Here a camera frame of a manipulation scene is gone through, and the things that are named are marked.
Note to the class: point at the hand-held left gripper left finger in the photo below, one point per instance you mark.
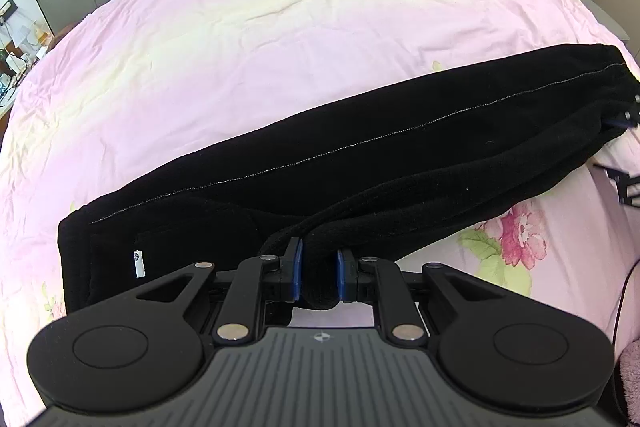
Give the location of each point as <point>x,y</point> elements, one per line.
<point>297,268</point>

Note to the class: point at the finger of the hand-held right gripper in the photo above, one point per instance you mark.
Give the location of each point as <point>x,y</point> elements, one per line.
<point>622,123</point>
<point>625,182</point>

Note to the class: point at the wall power strip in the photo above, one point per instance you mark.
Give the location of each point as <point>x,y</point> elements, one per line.
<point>7,8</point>

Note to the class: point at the wooden side cabinet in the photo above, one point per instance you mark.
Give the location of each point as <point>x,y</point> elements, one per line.
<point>25,67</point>

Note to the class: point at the black pants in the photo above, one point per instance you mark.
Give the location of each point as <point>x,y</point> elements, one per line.
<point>400,147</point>

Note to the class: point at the pink floral blanket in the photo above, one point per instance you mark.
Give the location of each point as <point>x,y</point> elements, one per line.
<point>250,32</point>

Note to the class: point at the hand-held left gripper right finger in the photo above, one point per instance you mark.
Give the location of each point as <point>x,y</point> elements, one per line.
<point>344,274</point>

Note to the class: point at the pink fuzzy cloth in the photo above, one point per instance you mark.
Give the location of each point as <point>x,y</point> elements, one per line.
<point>629,382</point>

